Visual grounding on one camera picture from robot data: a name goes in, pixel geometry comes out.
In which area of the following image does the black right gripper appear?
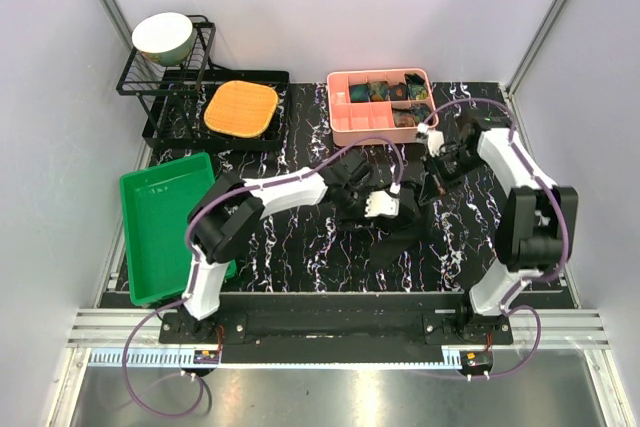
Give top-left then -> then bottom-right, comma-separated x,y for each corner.
420,147 -> 486,206

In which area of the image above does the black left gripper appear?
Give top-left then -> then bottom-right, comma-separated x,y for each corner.
335,184 -> 379,231

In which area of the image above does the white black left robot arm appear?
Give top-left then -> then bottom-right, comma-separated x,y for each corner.
180,151 -> 400,343

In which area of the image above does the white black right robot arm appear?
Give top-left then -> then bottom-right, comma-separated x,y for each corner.
417,114 -> 578,344

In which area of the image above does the black marbled table mat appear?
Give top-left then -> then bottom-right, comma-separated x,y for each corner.
97,80 -> 581,310

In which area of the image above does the rolled colourful large tie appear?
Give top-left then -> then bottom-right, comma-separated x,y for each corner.
391,103 -> 431,128

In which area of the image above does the pink divided organizer box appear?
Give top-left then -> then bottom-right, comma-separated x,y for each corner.
327,68 -> 439,147

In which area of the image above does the rolled black green tie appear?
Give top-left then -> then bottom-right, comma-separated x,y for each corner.
404,73 -> 431,100

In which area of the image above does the rolled orange dark tie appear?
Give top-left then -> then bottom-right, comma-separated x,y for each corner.
389,83 -> 409,101

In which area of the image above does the rolled dark teal tie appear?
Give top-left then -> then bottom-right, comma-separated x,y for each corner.
349,84 -> 370,103

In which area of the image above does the rolled green patterned tie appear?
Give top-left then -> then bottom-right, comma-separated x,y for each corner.
367,81 -> 389,102

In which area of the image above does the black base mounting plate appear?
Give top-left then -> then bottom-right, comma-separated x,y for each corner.
159,293 -> 513,346

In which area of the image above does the orange woven square mat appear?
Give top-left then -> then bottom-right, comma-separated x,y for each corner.
203,80 -> 279,139

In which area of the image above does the green plastic tray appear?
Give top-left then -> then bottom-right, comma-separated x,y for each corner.
120,153 -> 215,307

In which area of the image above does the white green ceramic bowl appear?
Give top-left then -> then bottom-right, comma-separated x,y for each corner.
132,12 -> 197,67

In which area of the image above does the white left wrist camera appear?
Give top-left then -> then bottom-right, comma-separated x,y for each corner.
364,190 -> 400,218

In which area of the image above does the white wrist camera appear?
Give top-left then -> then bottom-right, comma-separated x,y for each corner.
364,190 -> 400,218
416,123 -> 444,157

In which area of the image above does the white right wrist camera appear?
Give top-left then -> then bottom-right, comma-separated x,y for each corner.
416,123 -> 444,157

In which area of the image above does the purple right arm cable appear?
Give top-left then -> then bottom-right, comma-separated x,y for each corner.
414,97 -> 571,379

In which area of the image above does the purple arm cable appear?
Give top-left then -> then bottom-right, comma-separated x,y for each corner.
120,139 -> 407,419
414,97 -> 571,379

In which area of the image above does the black wire dish rack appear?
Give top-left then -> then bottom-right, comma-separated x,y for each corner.
116,15 -> 291,152

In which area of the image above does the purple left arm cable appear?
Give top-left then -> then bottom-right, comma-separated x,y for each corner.
120,139 -> 407,419

